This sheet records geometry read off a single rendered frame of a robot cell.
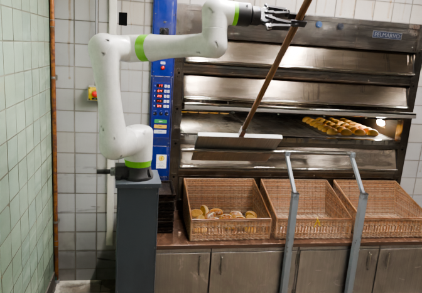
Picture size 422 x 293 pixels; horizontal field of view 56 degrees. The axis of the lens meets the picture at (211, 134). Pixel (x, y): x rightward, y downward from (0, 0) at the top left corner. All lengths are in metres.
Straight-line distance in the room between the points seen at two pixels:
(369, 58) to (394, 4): 0.43
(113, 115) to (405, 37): 2.47
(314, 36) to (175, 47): 1.65
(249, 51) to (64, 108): 1.37
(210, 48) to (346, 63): 1.81
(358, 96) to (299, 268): 1.38
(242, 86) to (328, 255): 1.33
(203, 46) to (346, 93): 1.87
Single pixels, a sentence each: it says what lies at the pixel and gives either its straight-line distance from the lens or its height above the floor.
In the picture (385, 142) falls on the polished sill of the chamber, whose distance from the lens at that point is 3.51.
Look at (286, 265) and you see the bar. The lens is 2.81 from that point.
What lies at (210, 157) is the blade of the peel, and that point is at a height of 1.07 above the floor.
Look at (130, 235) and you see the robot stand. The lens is 1.94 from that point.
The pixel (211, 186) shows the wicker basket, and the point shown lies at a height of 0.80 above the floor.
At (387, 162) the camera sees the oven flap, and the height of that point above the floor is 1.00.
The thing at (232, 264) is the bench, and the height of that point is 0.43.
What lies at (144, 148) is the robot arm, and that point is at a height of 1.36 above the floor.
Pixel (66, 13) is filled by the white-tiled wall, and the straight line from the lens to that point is 2.90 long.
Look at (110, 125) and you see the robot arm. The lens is 1.68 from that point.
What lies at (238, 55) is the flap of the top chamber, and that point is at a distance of 2.92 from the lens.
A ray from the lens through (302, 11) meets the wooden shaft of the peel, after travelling 1.70.
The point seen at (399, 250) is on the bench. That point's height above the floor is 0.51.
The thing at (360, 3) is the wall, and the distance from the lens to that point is 3.27.
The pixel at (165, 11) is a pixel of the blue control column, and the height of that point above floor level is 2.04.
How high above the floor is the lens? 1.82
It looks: 12 degrees down
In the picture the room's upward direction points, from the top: 4 degrees clockwise
